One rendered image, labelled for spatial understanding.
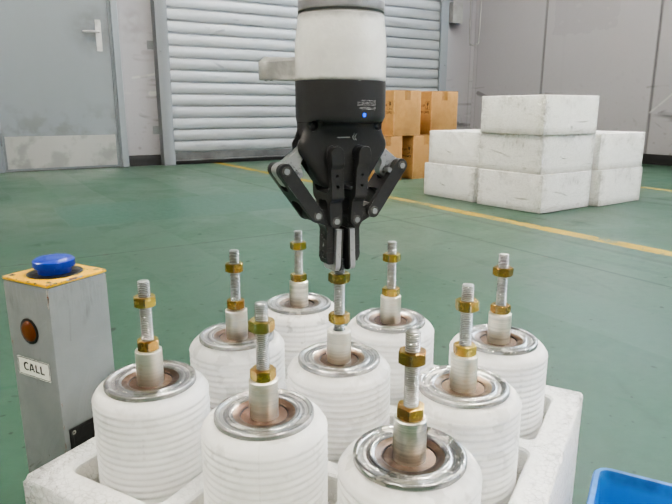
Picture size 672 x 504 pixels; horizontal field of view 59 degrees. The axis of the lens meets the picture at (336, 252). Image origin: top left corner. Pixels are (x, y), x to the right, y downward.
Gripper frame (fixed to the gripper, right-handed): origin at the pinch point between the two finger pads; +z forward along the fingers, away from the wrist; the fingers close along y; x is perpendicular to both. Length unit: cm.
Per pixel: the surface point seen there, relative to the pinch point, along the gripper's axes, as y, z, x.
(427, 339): 11.8, 11.6, 1.7
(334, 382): -2.4, 10.9, -3.5
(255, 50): 198, -61, 491
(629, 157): 262, 13, 151
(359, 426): -0.6, 15.0, -4.7
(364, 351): 2.7, 10.4, -0.2
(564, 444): 16.6, 17.8, -12.6
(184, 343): 5, 36, 73
